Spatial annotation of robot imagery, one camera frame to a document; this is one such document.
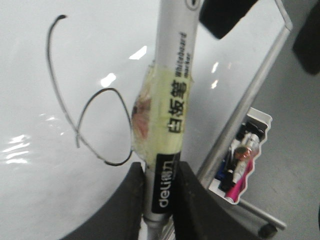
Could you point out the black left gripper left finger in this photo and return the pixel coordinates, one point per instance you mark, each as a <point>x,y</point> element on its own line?
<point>120,217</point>

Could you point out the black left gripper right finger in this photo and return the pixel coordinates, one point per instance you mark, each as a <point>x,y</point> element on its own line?
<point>197,216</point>

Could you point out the white whiteboard marker with tape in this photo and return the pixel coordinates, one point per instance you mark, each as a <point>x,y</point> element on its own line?
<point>159,112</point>

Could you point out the pink marker in tray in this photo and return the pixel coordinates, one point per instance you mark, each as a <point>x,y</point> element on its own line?
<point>239,182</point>

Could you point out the black marker in tray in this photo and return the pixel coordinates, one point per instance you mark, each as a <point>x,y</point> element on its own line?
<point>231,162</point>

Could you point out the white marker in tray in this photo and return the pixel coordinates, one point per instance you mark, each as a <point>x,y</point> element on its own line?
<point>247,149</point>

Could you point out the white marker tray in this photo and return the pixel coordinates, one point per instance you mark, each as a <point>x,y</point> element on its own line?
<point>256,122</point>

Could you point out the white whiteboard with metal frame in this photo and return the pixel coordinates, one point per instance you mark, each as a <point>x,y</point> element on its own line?
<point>48,185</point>

